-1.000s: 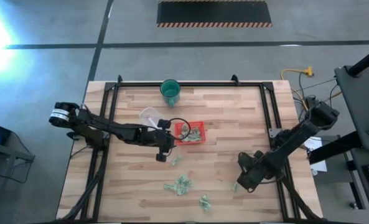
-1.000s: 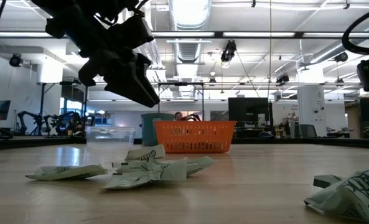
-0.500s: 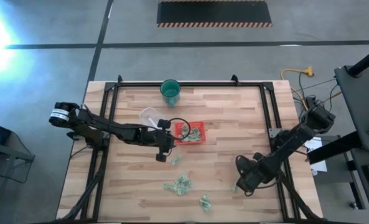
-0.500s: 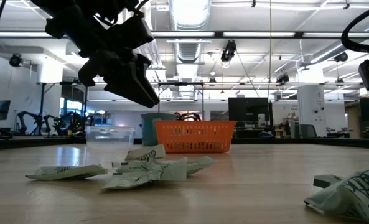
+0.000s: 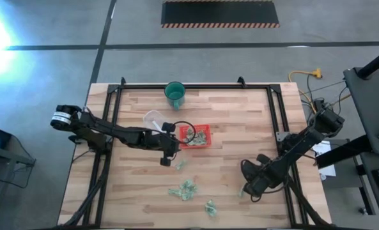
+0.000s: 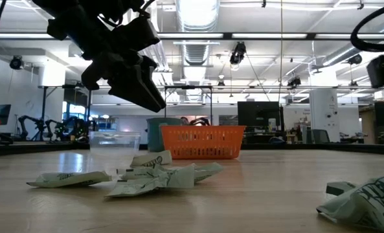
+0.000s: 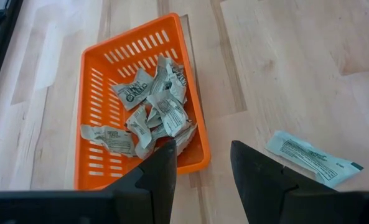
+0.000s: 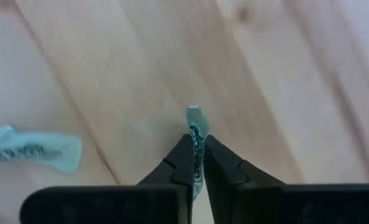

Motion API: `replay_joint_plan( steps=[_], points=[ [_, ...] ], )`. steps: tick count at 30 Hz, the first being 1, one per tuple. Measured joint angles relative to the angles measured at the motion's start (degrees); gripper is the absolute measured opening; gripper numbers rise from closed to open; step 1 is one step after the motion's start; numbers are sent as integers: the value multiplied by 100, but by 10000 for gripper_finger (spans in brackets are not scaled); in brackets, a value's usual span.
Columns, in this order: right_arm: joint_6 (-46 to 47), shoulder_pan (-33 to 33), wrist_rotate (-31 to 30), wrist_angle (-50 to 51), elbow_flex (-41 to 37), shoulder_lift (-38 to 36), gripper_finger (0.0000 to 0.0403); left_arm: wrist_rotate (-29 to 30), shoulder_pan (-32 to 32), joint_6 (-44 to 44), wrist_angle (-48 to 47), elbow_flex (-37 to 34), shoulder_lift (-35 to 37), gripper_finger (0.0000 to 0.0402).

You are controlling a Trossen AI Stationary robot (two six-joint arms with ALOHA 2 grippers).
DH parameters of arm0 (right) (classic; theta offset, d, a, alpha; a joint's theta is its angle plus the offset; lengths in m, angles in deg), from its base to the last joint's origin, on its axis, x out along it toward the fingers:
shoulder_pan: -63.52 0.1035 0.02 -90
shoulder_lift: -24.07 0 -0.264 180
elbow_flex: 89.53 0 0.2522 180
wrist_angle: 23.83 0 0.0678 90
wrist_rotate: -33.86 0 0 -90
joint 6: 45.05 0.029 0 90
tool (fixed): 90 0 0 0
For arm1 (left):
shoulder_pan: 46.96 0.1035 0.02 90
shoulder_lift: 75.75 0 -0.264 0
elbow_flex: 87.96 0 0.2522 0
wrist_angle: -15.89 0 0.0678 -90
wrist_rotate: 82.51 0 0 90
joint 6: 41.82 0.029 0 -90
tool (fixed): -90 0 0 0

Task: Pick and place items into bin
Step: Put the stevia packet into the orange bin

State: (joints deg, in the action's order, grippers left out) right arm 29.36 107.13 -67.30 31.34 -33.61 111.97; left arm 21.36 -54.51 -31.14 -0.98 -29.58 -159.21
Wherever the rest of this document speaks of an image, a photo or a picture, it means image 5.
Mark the teal ceramic mug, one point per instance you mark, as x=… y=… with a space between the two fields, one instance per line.
x=174 y=94

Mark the small metal caster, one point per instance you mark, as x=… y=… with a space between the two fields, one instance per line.
x=363 y=211

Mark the dark grey side desk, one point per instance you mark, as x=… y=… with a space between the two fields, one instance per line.
x=368 y=105

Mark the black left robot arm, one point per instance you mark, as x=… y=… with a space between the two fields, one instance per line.
x=119 y=131

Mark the black side stand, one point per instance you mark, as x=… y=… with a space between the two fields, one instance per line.
x=16 y=158

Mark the black desk support beam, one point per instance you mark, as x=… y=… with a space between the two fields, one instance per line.
x=345 y=151

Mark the black hazard-striped floor mat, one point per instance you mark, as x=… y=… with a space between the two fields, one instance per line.
x=219 y=12

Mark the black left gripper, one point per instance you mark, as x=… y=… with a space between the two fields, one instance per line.
x=163 y=143

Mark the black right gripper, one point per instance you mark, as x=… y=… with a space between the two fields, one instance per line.
x=267 y=177

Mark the black power adapter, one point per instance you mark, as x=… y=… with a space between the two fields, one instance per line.
x=318 y=103

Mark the black slanted pole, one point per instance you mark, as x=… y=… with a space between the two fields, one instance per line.
x=377 y=62

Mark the white paper sheet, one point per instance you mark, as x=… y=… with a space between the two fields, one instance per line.
x=325 y=150

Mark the black metal table frame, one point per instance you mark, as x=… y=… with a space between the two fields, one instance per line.
x=192 y=86

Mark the green banknote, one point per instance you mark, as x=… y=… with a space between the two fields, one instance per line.
x=190 y=131
x=189 y=186
x=199 y=143
x=211 y=208
x=186 y=196
x=180 y=165
x=241 y=192
x=202 y=134
x=174 y=192
x=188 y=141

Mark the orange plastic basket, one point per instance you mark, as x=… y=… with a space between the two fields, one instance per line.
x=209 y=137

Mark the clear plastic container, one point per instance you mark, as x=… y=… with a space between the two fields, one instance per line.
x=149 y=118

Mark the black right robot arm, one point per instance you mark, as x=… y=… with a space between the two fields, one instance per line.
x=304 y=140

